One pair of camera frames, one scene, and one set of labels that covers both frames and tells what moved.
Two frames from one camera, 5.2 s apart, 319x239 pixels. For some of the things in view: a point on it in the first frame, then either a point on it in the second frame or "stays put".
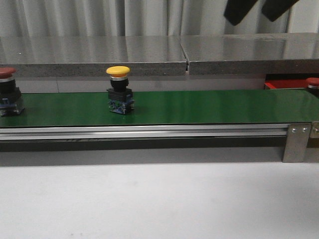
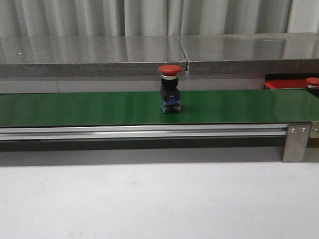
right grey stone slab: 296,53 stays put
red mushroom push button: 11,102 -> 170,97
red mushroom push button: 313,85 stays put
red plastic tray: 284,84 stays put
